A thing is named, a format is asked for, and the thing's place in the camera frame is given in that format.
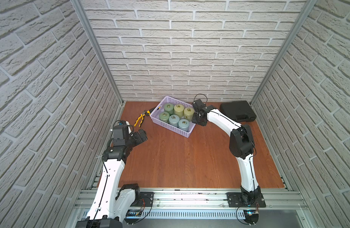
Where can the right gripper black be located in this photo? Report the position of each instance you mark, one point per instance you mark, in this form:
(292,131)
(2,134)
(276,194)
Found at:
(194,120)

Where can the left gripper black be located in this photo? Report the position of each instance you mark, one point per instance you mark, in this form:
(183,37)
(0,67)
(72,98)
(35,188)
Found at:
(138,137)

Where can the blue-grey canister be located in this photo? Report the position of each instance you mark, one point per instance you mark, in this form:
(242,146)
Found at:
(184,124)
(174,120)

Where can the dark green canister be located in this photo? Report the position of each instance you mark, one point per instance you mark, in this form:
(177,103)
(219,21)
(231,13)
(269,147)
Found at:
(168,107)
(164,117)

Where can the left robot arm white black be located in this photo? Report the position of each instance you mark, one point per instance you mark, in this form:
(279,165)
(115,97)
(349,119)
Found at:
(111,204)

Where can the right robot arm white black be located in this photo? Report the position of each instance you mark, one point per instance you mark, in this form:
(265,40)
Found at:
(241,146)

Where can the yellow-green canister back right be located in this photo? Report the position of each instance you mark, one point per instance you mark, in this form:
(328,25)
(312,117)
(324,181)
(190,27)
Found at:
(188,113)

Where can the yellow-green canister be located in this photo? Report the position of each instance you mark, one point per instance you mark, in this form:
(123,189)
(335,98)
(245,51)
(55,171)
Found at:
(178,110)
(188,113)

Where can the yellow-green canister back middle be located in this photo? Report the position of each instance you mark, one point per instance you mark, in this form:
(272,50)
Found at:
(178,110)

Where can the yellow black pliers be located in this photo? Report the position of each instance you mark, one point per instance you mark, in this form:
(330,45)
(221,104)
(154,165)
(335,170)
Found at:
(140,119)

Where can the yellow black utility knife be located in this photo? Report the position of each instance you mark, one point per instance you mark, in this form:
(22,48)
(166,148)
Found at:
(150,111)

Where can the black plastic tool case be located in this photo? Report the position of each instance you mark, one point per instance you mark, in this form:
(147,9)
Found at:
(239,111)

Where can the left controller board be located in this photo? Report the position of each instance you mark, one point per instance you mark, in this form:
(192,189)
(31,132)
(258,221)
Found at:
(133,216)

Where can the controller board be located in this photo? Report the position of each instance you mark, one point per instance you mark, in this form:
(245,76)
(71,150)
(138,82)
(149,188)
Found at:
(133,216)
(251,217)

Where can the right controller board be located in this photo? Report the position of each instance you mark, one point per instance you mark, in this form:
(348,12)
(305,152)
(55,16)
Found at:
(251,217)

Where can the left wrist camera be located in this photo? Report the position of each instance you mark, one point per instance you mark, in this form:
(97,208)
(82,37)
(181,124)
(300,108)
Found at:
(125,126)

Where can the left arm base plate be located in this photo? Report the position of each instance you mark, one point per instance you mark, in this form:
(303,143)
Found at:
(145,202)

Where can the aluminium front rail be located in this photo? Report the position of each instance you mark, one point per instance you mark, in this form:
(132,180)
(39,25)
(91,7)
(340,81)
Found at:
(284,208)

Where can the right aluminium corner post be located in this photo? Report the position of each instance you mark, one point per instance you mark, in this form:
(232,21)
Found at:
(307,8)

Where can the aluminium corner post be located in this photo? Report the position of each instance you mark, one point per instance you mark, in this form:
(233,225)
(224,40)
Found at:
(80,11)
(307,8)

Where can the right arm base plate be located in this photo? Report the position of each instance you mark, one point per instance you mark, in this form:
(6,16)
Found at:
(238,199)

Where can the left aluminium corner post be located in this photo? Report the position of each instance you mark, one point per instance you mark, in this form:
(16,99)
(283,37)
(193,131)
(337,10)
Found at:
(80,11)

